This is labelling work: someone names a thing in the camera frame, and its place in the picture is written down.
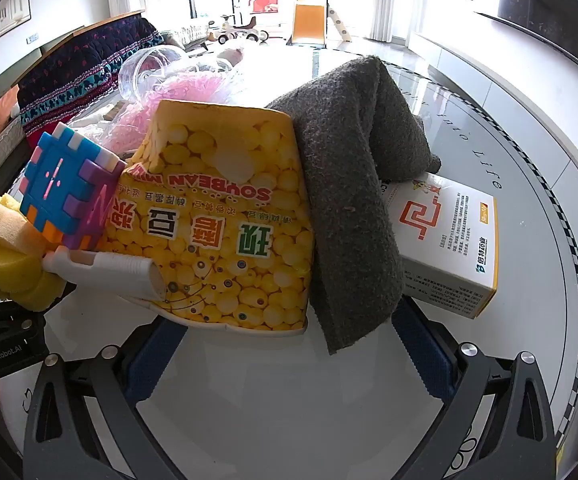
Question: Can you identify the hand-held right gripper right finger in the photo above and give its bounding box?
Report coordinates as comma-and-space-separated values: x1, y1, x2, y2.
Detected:
391, 296, 557, 480

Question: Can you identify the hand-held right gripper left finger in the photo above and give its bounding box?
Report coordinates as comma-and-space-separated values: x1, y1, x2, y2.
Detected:
21, 317, 190, 480

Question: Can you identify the yellow soybean snack bag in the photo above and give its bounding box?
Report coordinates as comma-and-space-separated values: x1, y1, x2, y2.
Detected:
96, 99, 316, 337

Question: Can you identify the yellow sponge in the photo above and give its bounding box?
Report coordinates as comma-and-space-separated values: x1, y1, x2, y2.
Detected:
0, 194, 67, 312

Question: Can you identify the white plastic tube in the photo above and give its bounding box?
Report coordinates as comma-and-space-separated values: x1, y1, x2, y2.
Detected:
43, 247, 166, 311

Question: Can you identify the white and orange medicine box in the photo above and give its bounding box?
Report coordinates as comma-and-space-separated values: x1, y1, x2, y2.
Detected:
380, 171, 500, 320

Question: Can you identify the colourful foam puzzle cube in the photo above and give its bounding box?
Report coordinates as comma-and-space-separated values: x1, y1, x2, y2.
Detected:
19, 125, 128, 252

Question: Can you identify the grey fuzzy sock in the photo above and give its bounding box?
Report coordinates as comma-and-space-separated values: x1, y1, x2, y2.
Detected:
265, 55, 442, 356

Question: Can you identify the orange cushion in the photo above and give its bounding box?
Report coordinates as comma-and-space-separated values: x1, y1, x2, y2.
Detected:
0, 85, 22, 134

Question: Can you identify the clear plastic bag pink item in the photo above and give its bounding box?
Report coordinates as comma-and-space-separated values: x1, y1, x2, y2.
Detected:
103, 71, 252, 157

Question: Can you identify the dark patterned blanket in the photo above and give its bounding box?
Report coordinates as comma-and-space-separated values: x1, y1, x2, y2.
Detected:
16, 14, 166, 149

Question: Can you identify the white pillow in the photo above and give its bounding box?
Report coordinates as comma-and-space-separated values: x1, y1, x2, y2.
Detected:
168, 21, 211, 52

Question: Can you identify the wooden ride-on toy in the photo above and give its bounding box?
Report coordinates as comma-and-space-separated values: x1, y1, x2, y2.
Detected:
207, 13, 270, 45

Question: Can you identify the yellow children's slide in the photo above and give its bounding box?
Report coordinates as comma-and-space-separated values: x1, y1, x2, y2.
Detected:
288, 0, 331, 50

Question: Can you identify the framed wall picture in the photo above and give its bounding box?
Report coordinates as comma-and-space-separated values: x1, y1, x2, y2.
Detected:
0, 0, 32, 37

